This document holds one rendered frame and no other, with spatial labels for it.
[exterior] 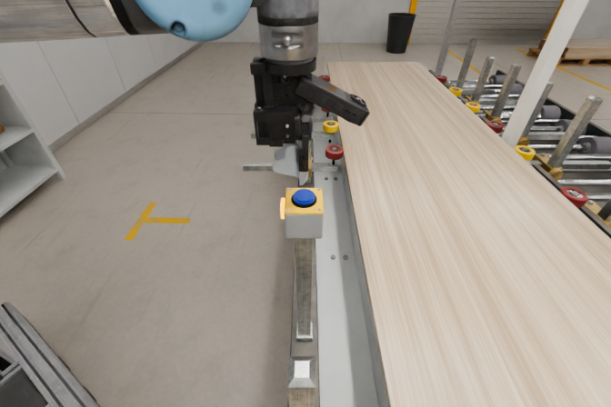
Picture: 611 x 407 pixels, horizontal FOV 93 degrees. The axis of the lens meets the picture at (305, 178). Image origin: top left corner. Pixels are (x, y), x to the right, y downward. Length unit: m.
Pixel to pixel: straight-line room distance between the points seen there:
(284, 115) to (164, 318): 1.65
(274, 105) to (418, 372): 0.60
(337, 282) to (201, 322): 0.94
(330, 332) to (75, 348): 1.41
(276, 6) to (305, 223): 0.34
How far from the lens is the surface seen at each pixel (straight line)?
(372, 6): 7.64
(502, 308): 0.90
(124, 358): 1.91
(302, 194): 0.53
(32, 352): 1.87
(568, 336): 0.94
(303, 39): 0.38
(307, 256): 0.63
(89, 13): 0.25
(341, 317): 1.08
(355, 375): 1.02
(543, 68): 1.56
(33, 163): 3.47
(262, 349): 1.72
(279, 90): 0.42
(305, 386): 0.43
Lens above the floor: 1.57
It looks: 37 degrees down
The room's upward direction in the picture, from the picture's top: straight up
